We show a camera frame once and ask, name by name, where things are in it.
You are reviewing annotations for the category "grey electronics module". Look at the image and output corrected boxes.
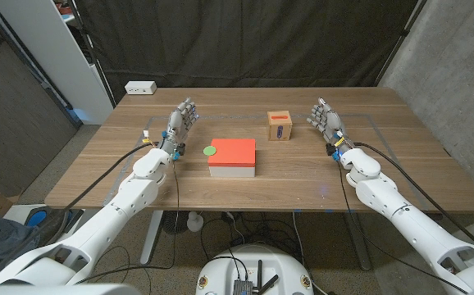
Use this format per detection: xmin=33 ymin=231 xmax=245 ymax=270
xmin=232 ymin=279 xmax=254 ymax=295

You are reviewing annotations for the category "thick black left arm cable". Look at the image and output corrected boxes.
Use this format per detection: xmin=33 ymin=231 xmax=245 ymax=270
xmin=35 ymin=141 xmax=158 ymax=247

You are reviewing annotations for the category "black backdrop stand pole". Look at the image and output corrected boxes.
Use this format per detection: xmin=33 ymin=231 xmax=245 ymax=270
xmin=68 ymin=0 xmax=117 ymax=107
xmin=374 ymin=0 xmax=429 ymax=87

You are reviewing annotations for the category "black curtain backdrop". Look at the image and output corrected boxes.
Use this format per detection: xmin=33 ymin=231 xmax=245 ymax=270
xmin=75 ymin=0 xmax=421 ymax=103

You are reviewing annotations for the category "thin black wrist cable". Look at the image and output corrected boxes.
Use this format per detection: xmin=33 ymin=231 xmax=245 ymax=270
xmin=75 ymin=160 xmax=180 ymax=284
xmin=336 ymin=160 xmax=470 ymax=295

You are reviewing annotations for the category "small white round stand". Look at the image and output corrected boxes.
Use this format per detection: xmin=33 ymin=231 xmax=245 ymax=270
xmin=186 ymin=211 xmax=205 ymax=233

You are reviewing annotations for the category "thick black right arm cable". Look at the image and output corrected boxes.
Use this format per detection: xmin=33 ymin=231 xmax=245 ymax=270
xmin=353 ymin=142 xmax=474 ymax=249

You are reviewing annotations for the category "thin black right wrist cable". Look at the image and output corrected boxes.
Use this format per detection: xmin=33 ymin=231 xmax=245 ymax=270
xmin=336 ymin=160 xmax=470 ymax=295

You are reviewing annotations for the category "black leather shoe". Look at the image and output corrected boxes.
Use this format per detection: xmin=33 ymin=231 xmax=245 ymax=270
xmin=38 ymin=207 xmax=74 ymax=245

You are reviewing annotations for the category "red topped white block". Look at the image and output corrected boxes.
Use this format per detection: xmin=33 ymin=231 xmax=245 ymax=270
xmin=207 ymin=138 xmax=258 ymax=179

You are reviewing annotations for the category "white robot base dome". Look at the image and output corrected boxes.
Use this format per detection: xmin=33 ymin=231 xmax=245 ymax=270
xmin=195 ymin=244 xmax=315 ymax=295

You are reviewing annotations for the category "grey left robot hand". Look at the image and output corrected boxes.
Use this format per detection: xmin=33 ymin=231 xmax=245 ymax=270
xmin=161 ymin=97 xmax=200 ymax=161

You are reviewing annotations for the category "grey table leg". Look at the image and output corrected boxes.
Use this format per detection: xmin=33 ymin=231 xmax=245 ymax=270
xmin=343 ymin=211 xmax=372 ymax=271

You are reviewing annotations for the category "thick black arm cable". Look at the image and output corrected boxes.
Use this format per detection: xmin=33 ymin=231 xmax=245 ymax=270
xmin=35 ymin=141 xmax=158 ymax=247
xmin=353 ymin=142 xmax=474 ymax=249

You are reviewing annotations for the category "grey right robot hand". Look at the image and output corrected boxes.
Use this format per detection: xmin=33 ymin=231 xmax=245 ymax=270
xmin=306 ymin=97 xmax=355 ymax=159

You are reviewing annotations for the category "white floor cable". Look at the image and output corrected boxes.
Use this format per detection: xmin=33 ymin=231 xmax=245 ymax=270
xmin=291 ymin=211 xmax=328 ymax=295

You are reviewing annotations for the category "wooden slotted box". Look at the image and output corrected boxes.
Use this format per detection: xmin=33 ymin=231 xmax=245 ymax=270
xmin=267 ymin=110 xmax=294 ymax=142

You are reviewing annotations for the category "white table leg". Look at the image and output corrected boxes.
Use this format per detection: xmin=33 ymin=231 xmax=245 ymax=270
xmin=139 ymin=210 xmax=164 ymax=266

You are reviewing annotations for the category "thin black left wrist cable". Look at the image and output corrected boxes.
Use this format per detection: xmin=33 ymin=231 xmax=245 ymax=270
xmin=75 ymin=160 xmax=180 ymax=284

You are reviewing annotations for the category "black round fan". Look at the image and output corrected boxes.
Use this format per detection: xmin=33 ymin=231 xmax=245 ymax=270
xmin=162 ymin=211 xmax=189 ymax=235

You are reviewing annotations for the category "white power outlet box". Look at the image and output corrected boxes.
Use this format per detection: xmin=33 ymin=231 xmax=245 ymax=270
xmin=124 ymin=80 xmax=157 ymax=96

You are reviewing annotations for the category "white cabinet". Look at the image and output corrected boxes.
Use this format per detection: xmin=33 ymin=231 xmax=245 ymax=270
xmin=0 ymin=0 xmax=114 ymax=125

